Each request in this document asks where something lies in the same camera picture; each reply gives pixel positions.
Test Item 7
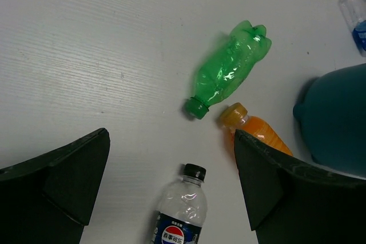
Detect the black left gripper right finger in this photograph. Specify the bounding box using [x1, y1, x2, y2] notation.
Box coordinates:
[234, 130, 365, 243]

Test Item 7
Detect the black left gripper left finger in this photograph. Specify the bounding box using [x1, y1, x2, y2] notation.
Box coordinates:
[1, 128, 110, 243]

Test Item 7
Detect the orange juice bottle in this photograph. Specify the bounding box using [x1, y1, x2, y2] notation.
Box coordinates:
[218, 103, 293, 157]

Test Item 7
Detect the clear Pepsi bottle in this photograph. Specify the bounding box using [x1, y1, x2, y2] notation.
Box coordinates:
[150, 163, 208, 244]

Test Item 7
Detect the green plastic bottle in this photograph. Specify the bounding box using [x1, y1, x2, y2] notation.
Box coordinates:
[184, 20, 272, 119]

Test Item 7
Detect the clear bottle blue label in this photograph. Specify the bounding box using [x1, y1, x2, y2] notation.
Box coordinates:
[338, 0, 365, 57]

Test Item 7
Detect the teal bin yellow rim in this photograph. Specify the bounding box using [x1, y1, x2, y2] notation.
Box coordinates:
[293, 64, 365, 177]

